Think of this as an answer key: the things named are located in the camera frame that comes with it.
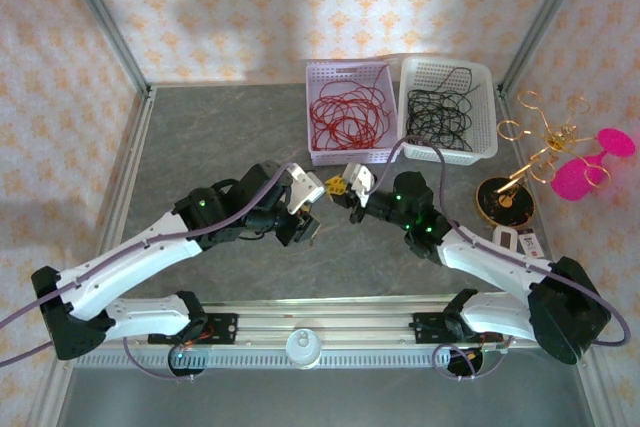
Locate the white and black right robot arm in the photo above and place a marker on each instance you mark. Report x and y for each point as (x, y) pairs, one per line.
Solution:
(490, 262)

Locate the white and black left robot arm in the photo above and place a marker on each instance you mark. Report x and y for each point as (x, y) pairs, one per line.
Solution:
(125, 267)

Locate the lavender perforated plastic basket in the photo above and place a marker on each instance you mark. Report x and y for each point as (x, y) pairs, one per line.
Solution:
(350, 159)

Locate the small white device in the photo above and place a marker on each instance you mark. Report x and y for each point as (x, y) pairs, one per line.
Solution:
(506, 238)

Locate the white perforated plastic basket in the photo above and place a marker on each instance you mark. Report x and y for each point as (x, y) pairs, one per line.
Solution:
(480, 112)

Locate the white round knob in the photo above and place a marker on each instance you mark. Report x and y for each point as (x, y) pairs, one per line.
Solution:
(303, 349)

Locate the white paper tag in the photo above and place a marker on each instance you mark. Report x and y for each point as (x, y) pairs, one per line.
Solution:
(531, 245)

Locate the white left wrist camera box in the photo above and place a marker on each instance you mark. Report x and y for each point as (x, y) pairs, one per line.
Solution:
(305, 187)

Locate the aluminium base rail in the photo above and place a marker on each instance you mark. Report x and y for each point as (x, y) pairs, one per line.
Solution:
(350, 319)

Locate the aluminium frame post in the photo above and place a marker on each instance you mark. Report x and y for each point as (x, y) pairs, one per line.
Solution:
(545, 17)
(100, 12)

